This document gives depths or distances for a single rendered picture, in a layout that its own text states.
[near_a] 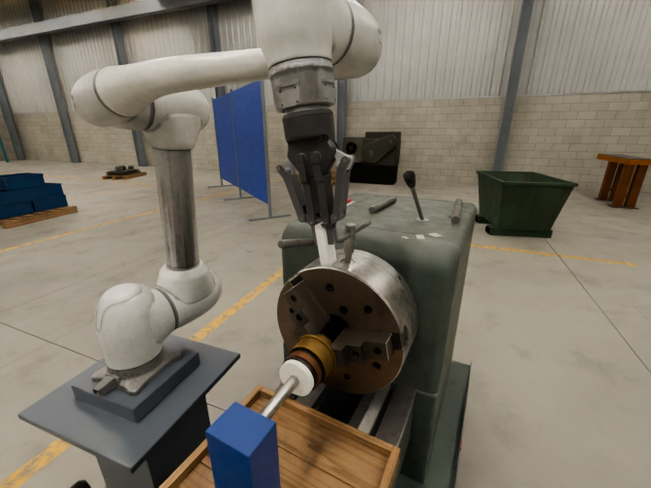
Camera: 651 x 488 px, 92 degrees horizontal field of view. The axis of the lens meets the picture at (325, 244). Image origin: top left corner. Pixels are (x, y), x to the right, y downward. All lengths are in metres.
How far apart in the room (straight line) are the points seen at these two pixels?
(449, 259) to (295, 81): 0.49
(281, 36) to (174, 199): 0.66
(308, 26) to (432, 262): 0.52
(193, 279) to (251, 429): 0.67
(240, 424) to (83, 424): 0.72
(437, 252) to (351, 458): 0.47
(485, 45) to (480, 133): 2.26
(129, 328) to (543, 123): 10.58
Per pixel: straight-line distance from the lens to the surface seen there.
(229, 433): 0.52
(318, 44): 0.47
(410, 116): 10.76
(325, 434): 0.79
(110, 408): 1.16
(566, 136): 10.96
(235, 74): 0.69
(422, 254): 0.75
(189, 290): 1.10
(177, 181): 1.00
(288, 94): 0.46
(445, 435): 1.30
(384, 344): 0.63
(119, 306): 1.04
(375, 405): 0.88
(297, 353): 0.61
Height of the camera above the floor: 1.50
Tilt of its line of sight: 20 degrees down
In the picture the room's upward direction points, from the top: straight up
